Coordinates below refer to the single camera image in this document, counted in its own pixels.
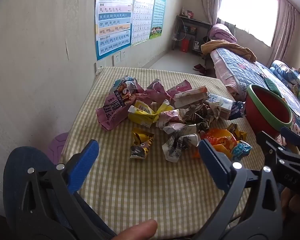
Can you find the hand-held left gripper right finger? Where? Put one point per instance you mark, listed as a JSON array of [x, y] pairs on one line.
[[213, 165]]

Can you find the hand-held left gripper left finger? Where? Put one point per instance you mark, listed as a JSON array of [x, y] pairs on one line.
[[86, 162]]

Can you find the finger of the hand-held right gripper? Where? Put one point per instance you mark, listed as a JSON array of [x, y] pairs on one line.
[[287, 170], [292, 135]]

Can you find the red basin with green rim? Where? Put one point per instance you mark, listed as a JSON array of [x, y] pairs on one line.
[[265, 110]]

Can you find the blue snack wrapper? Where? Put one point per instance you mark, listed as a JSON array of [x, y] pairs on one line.
[[236, 110]]

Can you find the person's right hand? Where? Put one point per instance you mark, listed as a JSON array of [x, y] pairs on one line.
[[295, 205]]

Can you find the person's left hand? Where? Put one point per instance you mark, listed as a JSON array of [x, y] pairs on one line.
[[137, 230]]

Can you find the orange wrapper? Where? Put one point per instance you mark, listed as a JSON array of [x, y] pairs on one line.
[[220, 140]]

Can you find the light blue wrapper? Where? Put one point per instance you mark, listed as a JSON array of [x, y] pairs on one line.
[[241, 150]]

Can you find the purple plastic stool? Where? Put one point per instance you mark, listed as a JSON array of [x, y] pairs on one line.
[[57, 145]]

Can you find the white crumpled printed wrapper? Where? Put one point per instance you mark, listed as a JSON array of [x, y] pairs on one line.
[[180, 128], [180, 145]]

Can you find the yellow brown wrapper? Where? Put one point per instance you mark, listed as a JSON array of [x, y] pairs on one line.
[[236, 131]]

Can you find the brown crumpled wrapper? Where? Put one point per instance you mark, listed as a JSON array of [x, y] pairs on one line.
[[193, 116]]

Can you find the green leaf cushion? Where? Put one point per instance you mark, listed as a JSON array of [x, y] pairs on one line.
[[272, 85]]

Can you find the large pink noodle wrapper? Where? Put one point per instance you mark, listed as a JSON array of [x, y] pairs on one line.
[[110, 112]]

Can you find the black yellow wrapper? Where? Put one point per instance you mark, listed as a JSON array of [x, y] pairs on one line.
[[140, 147]]

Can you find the white milk carton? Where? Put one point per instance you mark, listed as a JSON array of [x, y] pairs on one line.
[[222, 106]]

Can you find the yellow checked table cloth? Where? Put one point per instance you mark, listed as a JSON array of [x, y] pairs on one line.
[[140, 192]]

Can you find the blue folded blanket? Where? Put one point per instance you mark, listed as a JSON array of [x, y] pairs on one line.
[[283, 72]]

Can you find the pink yellow crumpled wrapper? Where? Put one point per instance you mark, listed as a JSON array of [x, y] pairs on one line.
[[170, 116]]

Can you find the orange white carton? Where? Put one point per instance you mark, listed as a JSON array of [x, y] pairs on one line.
[[190, 96]]

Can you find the pink printed wrapper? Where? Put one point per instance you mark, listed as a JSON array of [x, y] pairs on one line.
[[181, 87]]

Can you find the bed with blue quilt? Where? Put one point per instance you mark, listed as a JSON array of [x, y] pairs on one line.
[[240, 67]]

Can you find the blue white crumpled wrapper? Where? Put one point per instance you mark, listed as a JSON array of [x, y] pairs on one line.
[[125, 83]]

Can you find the pink bed sheet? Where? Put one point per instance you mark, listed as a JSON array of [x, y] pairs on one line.
[[222, 75]]

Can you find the dark red slipper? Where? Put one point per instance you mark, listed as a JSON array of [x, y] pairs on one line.
[[197, 67], [202, 70]]

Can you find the pink patterned curtain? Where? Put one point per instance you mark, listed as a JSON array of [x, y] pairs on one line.
[[211, 0], [285, 30]]

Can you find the mustard yellow blanket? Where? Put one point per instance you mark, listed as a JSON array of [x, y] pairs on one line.
[[227, 48]]

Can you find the white plastic bag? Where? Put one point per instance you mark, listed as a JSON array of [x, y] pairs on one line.
[[196, 45]]

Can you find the pink folded duvet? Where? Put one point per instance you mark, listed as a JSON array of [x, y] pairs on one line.
[[222, 33]]

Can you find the red bag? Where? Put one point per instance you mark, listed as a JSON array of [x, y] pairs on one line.
[[186, 44]]

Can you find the bright window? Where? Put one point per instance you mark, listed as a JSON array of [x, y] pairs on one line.
[[250, 12]]

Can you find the small red box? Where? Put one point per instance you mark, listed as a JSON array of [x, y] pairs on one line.
[[190, 14]]

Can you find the white wall socket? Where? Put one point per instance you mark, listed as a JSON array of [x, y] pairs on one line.
[[116, 60], [124, 55]]

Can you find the blue letter wall poster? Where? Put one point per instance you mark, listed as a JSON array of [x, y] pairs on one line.
[[112, 30]]

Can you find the metal frame desk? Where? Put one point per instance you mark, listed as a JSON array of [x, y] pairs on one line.
[[187, 21]]

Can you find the white chart wall poster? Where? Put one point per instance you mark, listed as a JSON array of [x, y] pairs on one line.
[[141, 17]]

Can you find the teal number wall poster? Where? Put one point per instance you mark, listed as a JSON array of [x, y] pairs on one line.
[[157, 12]]

